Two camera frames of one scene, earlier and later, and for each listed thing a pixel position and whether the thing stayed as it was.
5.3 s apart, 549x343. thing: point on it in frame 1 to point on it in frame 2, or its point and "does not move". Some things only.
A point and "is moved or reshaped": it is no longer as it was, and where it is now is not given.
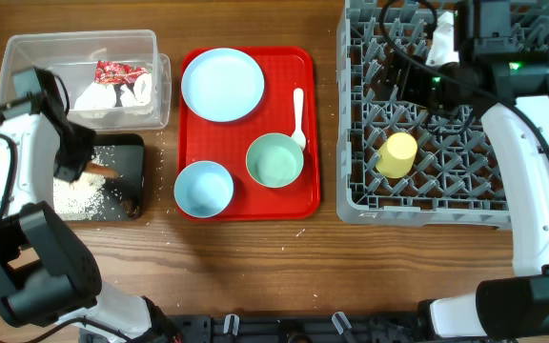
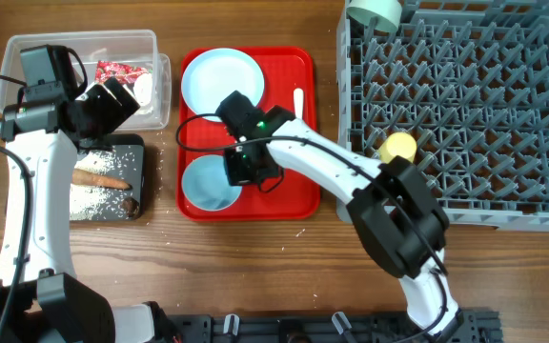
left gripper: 70,169 to 115,114
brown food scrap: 131,210 does not move
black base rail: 415,327 does not move
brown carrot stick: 101,171 to 87,177
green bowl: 274,160 is moved or reshaped
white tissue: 142,89 does not move
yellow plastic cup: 396,155 does not move
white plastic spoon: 298,133 does not move
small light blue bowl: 204,189 is moved or reshaped
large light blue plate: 222,85 does not move
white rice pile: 79,199 to 82,176
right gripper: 411,68 to 235,174
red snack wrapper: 115,72 does not move
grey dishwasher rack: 396,163 does not move
